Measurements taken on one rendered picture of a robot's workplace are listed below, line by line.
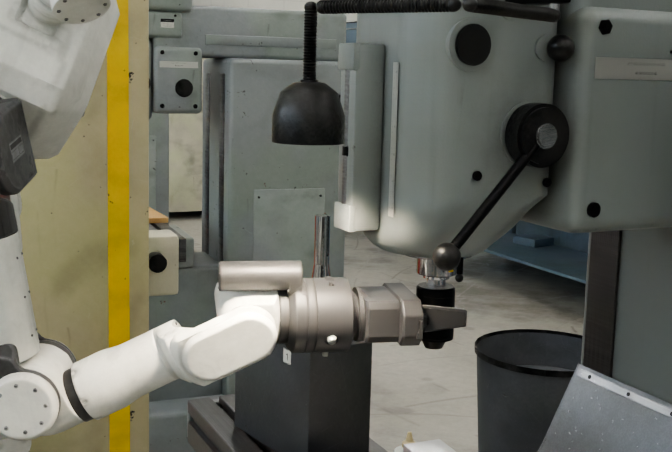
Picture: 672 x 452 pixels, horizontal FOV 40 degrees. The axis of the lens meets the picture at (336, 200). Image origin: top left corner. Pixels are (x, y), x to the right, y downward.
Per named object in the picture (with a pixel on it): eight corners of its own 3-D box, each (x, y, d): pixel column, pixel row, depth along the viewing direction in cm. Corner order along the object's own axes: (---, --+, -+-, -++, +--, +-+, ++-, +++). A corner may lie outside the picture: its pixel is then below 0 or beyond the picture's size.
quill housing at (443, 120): (415, 271, 99) (427, -37, 95) (332, 238, 118) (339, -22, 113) (559, 260, 108) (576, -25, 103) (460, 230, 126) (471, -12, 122)
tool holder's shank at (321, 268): (335, 286, 146) (337, 215, 145) (322, 289, 144) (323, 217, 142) (319, 283, 148) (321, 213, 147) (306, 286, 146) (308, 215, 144)
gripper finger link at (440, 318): (464, 329, 112) (414, 331, 111) (465, 303, 112) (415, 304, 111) (468, 333, 111) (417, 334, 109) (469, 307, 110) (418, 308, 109)
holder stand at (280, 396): (306, 472, 141) (309, 343, 138) (233, 426, 159) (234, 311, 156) (369, 454, 148) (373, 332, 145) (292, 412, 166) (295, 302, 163)
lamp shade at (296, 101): (257, 141, 92) (258, 78, 91) (299, 138, 98) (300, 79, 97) (317, 146, 88) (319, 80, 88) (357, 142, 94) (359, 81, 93)
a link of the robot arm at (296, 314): (317, 367, 108) (218, 370, 106) (304, 322, 118) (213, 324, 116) (323, 278, 104) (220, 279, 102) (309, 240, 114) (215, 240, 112)
